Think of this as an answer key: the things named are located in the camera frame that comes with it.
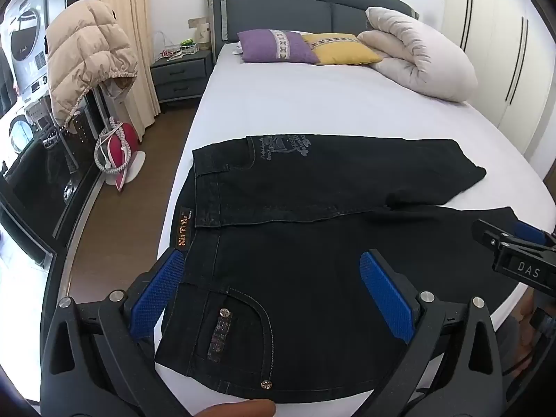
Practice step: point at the black denim pants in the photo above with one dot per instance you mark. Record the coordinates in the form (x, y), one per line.
(312, 247)

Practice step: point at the purple pillow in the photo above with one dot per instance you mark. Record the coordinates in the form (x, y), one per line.
(271, 45)

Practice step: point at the person's right hand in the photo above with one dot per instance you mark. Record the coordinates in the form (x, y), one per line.
(523, 317)

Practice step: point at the white wardrobe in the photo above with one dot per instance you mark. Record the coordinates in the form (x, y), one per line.
(499, 43)

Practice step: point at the folded cream duvet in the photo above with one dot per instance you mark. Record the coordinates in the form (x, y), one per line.
(417, 52)

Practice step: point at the white bed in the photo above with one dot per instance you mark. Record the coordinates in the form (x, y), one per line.
(330, 100)

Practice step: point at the beige puffer jacket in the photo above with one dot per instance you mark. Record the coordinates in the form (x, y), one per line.
(87, 52)

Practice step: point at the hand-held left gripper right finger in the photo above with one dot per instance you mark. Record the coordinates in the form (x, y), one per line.
(386, 295)

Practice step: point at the beige curtain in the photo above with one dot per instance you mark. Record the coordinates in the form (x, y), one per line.
(128, 21)

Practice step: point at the black glass sliding door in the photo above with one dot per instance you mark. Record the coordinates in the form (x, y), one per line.
(39, 173)

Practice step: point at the grey nightstand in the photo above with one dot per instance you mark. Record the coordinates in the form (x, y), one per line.
(180, 78)

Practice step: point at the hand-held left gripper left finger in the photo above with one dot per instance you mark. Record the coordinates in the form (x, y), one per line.
(158, 289)

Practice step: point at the person's left hand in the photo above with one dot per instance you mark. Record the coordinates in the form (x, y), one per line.
(243, 408)

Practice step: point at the white washing machine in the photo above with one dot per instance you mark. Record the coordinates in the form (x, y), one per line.
(26, 39)

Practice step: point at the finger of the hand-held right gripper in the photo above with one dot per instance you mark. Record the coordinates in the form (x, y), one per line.
(530, 231)
(488, 232)

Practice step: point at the grey padded headboard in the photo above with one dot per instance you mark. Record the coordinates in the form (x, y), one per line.
(278, 4)

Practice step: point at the yellow pillow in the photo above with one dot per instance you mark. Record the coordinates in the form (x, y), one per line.
(343, 50)

